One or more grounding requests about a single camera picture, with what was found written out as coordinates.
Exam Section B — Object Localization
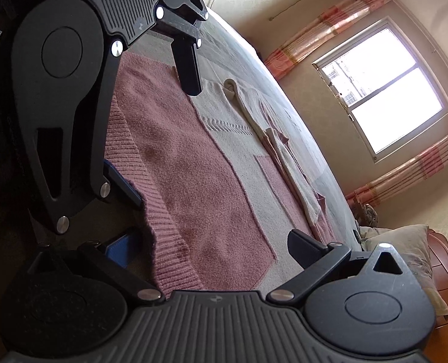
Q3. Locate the pink and white knit sweater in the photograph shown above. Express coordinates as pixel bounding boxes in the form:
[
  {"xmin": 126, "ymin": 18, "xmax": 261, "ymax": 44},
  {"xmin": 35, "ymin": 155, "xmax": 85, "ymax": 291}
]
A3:
[{"xmin": 104, "ymin": 50, "xmax": 336, "ymax": 299}]

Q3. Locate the far patchwork pillow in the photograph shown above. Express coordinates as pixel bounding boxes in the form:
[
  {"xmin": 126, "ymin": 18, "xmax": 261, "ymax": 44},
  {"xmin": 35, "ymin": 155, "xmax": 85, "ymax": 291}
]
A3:
[{"xmin": 359, "ymin": 226, "xmax": 389, "ymax": 241}]

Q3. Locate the patchwork pillow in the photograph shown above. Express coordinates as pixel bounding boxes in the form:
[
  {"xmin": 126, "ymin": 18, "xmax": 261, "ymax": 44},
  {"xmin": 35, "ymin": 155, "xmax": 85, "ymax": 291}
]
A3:
[
  {"xmin": 360, "ymin": 224, "xmax": 448, "ymax": 316},
  {"xmin": 359, "ymin": 226, "xmax": 389, "ymax": 241}
]

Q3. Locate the near patchwork pillow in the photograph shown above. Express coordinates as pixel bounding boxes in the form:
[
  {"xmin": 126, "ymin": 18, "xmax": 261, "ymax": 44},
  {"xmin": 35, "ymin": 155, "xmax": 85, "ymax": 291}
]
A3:
[{"xmin": 360, "ymin": 224, "xmax": 448, "ymax": 316}]

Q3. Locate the right orange curtain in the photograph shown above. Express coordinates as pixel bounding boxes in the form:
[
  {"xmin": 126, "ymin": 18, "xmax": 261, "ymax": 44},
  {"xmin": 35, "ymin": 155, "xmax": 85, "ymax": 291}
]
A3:
[{"xmin": 346, "ymin": 134, "xmax": 448, "ymax": 208}]

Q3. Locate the orange curtain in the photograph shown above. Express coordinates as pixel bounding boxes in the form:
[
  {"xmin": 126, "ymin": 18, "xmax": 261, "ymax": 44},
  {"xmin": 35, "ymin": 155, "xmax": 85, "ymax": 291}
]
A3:
[
  {"xmin": 264, "ymin": 0, "xmax": 392, "ymax": 80},
  {"xmin": 346, "ymin": 134, "xmax": 448, "ymax": 208}
]

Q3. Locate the patchwork pastel bed sheet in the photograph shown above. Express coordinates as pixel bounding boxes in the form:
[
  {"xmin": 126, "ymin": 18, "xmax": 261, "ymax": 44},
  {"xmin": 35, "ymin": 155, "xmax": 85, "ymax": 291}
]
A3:
[{"xmin": 125, "ymin": 5, "xmax": 365, "ymax": 296}]

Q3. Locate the left orange curtain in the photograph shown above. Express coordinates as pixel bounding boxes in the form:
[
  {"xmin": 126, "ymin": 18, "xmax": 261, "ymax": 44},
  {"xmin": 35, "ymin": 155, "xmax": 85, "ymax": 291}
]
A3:
[{"xmin": 264, "ymin": 0, "xmax": 392, "ymax": 80}]

